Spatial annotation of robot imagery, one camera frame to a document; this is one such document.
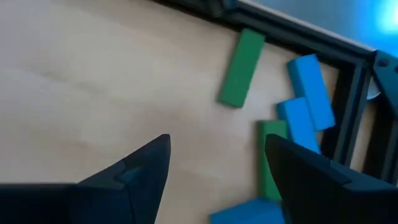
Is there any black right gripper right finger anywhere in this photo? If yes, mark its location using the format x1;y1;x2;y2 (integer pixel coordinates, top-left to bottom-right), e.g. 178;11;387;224
264;133;398;224

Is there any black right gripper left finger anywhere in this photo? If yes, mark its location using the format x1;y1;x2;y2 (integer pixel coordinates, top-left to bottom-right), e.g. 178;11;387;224
0;133;172;224

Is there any flat green block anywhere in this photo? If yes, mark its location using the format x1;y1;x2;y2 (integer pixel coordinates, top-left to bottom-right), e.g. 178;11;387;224
216;28;267;109
257;119;289;202

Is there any notched blue block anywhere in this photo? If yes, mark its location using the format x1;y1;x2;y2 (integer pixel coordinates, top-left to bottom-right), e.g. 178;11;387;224
275;96;321;155

